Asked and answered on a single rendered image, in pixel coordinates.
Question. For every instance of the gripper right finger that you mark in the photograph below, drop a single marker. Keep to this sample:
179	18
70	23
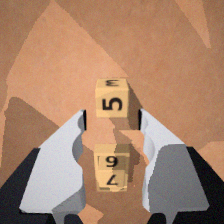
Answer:
178	182

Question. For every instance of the tan wooden number cube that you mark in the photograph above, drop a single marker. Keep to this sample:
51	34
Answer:
112	98
111	171

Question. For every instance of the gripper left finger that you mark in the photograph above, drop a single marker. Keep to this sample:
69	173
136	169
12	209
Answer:
49	183

